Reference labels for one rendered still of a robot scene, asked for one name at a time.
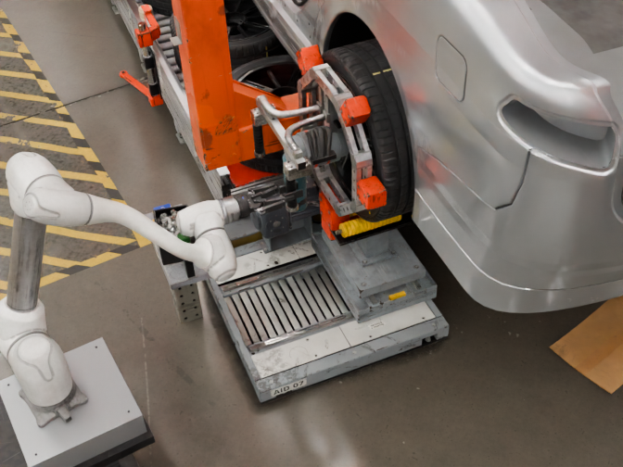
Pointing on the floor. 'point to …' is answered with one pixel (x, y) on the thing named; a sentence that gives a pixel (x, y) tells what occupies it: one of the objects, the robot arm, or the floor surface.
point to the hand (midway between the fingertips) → (291, 191)
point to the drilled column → (187, 303)
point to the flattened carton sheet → (597, 346)
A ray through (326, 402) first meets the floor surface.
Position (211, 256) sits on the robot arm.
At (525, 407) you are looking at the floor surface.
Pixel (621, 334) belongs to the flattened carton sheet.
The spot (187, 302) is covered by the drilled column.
